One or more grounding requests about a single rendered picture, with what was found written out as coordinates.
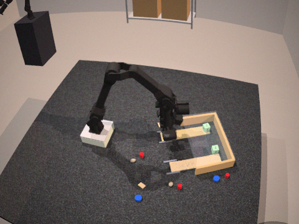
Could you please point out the blue cylinder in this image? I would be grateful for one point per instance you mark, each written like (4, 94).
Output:
(138, 198)
(216, 178)

